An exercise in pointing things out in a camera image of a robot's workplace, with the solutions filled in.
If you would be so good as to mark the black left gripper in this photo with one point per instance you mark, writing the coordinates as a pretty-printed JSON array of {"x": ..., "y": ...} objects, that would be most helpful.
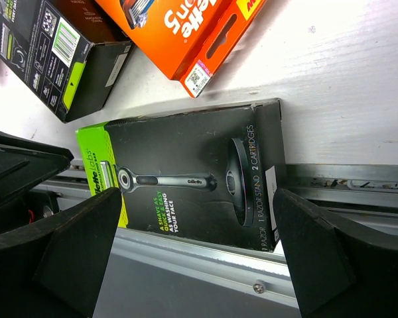
[{"x": 23, "y": 165}]

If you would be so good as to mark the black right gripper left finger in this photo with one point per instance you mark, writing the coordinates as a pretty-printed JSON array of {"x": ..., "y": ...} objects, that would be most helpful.
[{"x": 54, "y": 267}]

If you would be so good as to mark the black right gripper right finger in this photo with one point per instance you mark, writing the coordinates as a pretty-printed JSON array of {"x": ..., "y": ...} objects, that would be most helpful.
[{"x": 338, "y": 267}]

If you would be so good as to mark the black green gillettelabs box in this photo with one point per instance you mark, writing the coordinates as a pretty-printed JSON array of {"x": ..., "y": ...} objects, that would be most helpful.
[
  {"x": 206, "y": 175},
  {"x": 68, "y": 53}
]

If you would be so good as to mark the orange Gillette Fusion5 box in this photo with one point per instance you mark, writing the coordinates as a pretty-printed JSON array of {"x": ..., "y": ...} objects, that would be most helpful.
[{"x": 186, "y": 40}]

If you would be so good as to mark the aluminium rail base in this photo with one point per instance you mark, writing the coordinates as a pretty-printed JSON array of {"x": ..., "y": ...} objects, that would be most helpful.
[{"x": 150, "y": 275}]

